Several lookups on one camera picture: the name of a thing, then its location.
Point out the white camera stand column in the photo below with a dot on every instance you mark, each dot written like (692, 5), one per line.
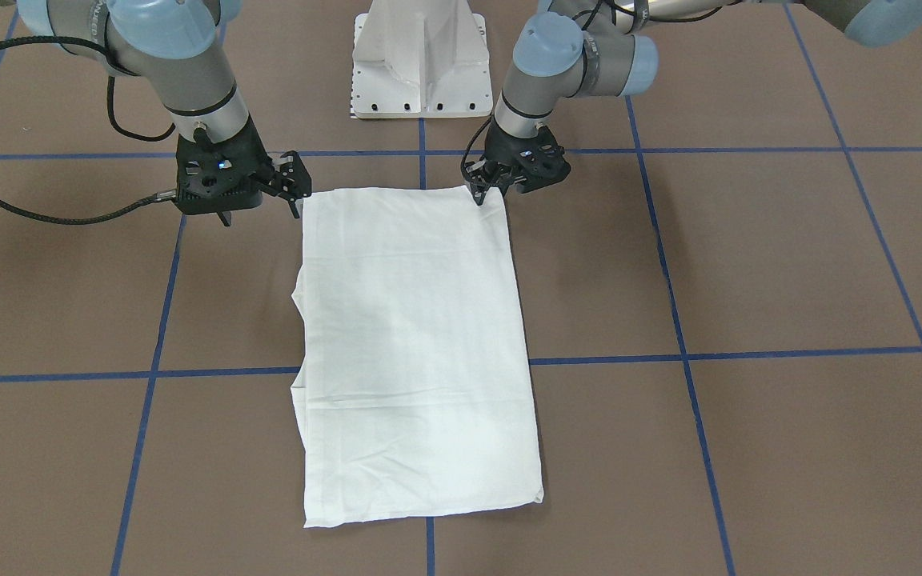
(420, 60)

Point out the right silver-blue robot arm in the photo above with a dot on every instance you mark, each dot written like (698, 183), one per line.
(173, 44)

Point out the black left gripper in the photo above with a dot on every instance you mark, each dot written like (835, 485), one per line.
(503, 151)

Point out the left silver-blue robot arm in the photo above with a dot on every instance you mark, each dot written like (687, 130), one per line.
(567, 49)

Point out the white long-sleeve printed shirt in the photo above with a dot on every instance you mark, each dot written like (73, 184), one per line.
(414, 398)

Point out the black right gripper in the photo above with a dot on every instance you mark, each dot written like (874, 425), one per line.
(256, 157)

